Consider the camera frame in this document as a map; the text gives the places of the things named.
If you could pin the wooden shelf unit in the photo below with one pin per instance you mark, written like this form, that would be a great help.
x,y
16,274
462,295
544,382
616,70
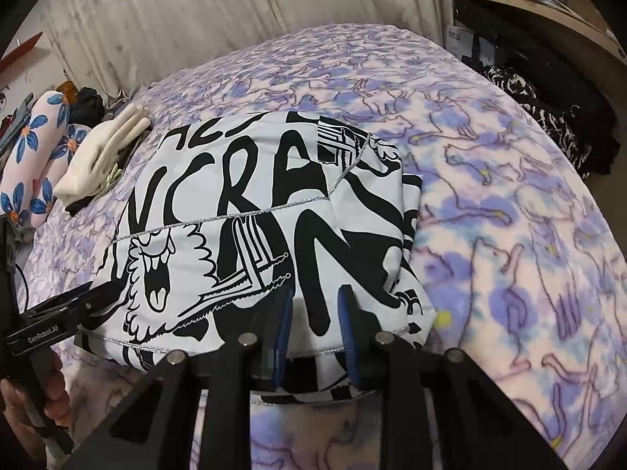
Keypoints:
x,y
539,10

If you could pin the person's left hand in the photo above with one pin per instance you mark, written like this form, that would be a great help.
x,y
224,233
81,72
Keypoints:
x,y
14,401

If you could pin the red wall shelf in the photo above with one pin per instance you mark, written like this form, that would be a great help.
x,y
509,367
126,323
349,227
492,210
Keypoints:
x,y
17,56

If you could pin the white printed carton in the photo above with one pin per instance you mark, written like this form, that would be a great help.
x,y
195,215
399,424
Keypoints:
x,y
458,39

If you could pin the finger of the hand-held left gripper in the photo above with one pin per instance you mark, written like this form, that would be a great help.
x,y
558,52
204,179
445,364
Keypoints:
x,y
98,303

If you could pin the grey blue denim garment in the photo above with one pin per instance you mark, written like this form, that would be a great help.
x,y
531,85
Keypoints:
x,y
14,127

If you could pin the white black printed jacket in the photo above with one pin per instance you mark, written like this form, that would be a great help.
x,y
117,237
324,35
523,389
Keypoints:
x,y
245,196

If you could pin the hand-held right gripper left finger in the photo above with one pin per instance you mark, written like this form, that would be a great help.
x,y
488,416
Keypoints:
x,y
281,333

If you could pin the black white patterned clothes pile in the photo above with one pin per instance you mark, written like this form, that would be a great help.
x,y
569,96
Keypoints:
x,y
595,122

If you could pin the blue flower print quilt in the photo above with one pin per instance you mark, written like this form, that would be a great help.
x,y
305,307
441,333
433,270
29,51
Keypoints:
x,y
44,156

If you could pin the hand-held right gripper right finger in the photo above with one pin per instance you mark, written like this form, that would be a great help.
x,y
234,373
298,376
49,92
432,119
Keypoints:
x,y
350,338

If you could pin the grey patterned curtain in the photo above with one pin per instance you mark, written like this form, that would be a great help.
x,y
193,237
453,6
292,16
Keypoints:
x,y
196,19

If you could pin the purple printed blanket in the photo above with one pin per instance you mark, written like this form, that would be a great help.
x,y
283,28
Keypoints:
x,y
490,156

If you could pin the black bundled garment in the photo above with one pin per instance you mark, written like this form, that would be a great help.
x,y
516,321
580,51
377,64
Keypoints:
x,y
88,105

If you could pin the black white patterned garment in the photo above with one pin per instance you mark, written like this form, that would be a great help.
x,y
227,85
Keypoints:
x,y
553,122

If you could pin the folded cream sweater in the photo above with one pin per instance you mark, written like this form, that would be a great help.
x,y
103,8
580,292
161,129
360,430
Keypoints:
x,y
98,156

